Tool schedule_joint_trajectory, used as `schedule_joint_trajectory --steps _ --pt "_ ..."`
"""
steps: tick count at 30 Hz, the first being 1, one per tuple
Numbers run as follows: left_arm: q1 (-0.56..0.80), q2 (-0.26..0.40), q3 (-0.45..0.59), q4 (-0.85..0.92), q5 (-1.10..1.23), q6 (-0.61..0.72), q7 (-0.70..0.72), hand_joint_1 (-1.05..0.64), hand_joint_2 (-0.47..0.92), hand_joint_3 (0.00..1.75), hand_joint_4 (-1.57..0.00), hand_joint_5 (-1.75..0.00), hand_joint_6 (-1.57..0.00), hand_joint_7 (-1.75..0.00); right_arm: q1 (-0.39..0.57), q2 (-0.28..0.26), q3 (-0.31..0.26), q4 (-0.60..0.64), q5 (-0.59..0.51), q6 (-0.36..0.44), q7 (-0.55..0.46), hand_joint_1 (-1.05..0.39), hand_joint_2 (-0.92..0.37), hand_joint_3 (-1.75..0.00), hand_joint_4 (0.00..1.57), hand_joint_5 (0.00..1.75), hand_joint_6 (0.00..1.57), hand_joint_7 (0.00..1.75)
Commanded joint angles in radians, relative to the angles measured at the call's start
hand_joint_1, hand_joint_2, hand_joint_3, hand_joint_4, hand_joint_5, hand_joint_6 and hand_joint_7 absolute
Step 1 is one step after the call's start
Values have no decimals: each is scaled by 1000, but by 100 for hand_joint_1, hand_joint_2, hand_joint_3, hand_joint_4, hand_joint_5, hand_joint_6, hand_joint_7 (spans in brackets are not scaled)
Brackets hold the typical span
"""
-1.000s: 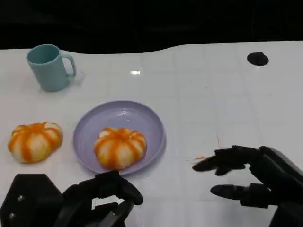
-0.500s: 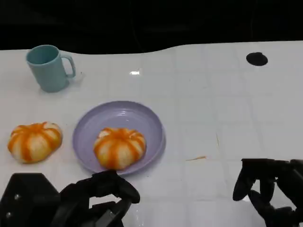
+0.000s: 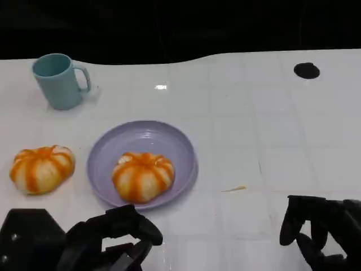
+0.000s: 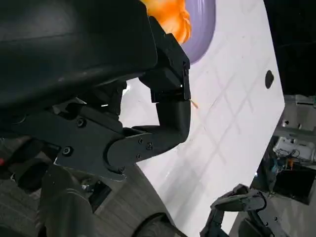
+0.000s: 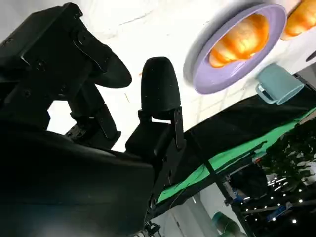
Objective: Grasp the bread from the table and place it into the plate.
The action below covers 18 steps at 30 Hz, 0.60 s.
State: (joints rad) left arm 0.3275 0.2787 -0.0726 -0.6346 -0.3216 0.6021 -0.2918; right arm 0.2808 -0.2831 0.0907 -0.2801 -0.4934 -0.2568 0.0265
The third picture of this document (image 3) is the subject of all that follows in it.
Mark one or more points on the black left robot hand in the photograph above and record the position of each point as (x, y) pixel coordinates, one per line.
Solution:
(118, 226)

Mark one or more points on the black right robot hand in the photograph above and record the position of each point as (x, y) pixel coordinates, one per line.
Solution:
(332, 226)

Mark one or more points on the orange and white toy bread roll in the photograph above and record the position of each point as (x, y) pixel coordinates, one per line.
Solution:
(142, 178)
(42, 169)

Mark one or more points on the lilac plate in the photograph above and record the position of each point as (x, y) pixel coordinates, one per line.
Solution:
(169, 141)

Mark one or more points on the small yellowish scrap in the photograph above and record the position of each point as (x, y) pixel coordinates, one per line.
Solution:
(234, 188)

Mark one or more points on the pale green mug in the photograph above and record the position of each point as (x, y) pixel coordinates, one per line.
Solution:
(59, 87)

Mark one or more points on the black round table grommet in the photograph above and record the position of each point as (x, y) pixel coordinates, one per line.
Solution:
(307, 70)

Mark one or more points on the black backdrop cloth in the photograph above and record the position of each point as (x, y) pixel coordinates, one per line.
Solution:
(169, 28)

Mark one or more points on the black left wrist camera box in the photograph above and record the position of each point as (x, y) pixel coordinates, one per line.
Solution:
(31, 240)

